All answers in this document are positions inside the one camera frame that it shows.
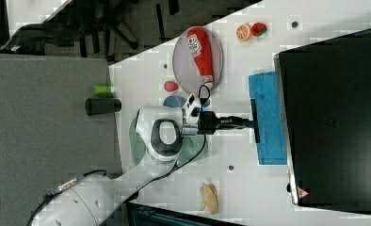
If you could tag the teal green cup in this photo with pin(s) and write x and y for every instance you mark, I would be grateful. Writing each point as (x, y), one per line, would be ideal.
(192, 146)

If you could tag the grey round plate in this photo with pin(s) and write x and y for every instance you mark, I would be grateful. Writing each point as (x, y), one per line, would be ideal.
(184, 67)

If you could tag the red ketchup bottle toy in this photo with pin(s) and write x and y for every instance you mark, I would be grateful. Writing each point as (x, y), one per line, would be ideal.
(200, 49)

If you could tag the green marker cap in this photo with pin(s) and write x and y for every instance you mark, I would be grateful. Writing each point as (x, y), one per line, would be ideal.
(100, 89)

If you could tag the red strawberry toy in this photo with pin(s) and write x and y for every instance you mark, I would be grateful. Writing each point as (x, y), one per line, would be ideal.
(171, 86)

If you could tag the blue bowl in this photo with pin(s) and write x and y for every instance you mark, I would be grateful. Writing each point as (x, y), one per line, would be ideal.
(174, 101)

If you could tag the black cylinder post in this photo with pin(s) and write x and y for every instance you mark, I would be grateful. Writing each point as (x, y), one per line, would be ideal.
(99, 106)

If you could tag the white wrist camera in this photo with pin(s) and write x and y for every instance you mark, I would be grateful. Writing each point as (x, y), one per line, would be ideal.
(193, 105)

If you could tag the green perforated colander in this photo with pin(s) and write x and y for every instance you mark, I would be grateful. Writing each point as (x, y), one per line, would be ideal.
(138, 147)

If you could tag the orange slice toy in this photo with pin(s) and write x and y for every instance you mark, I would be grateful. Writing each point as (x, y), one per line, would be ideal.
(243, 32)

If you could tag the black office chair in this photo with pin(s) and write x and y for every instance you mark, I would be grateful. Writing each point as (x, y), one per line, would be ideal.
(78, 19)

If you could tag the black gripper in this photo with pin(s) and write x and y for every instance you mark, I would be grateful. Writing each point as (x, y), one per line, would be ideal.
(208, 123)

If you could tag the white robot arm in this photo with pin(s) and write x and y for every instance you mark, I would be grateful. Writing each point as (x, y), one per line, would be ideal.
(90, 198)

